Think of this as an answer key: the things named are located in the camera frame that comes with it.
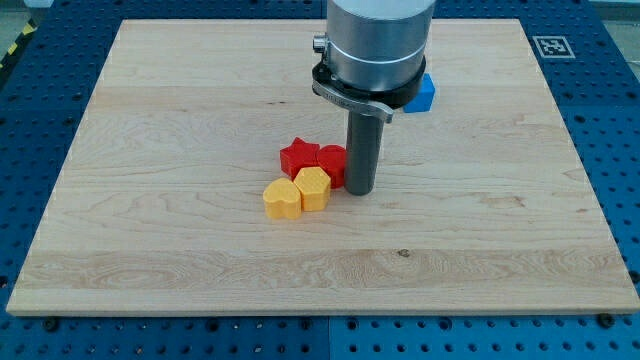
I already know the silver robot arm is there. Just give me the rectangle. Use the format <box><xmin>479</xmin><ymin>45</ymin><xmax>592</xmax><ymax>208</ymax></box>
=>
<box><xmin>312</xmin><ymin>0</ymin><xmax>436</xmax><ymax>123</ymax></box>

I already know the yellow hexagon block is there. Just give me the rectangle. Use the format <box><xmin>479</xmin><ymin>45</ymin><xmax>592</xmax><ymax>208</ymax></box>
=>
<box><xmin>294</xmin><ymin>167</ymin><xmax>331</xmax><ymax>212</ymax></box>

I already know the red round block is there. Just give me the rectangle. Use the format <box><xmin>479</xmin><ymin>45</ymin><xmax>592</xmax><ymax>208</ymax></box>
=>
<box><xmin>316</xmin><ymin>144</ymin><xmax>346</xmax><ymax>189</ymax></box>

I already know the red star block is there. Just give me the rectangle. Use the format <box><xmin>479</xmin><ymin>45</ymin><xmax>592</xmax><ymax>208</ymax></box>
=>
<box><xmin>279</xmin><ymin>137</ymin><xmax>320</xmax><ymax>180</ymax></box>

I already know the yellow heart block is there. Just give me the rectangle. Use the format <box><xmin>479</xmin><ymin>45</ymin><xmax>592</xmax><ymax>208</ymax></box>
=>
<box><xmin>262</xmin><ymin>178</ymin><xmax>302</xmax><ymax>219</ymax></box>

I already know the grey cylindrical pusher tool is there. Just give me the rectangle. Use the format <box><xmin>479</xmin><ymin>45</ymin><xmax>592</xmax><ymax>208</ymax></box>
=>
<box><xmin>344</xmin><ymin>112</ymin><xmax>384</xmax><ymax>196</ymax></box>

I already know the blue cube block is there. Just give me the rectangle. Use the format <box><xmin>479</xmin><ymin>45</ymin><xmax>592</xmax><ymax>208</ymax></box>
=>
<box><xmin>403</xmin><ymin>73</ymin><xmax>436</xmax><ymax>113</ymax></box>

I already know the wooden board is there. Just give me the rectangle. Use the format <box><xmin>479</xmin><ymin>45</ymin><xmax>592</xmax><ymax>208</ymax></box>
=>
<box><xmin>7</xmin><ymin>19</ymin><xmax>639</xmax><ymax>317</ymax></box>

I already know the fiducial marker tag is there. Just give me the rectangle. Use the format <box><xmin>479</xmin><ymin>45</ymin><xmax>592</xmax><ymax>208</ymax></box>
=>
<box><xmin>532</xmin><ymin>35</ymin><xmax>575</xmax><ymax>59</ymax></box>

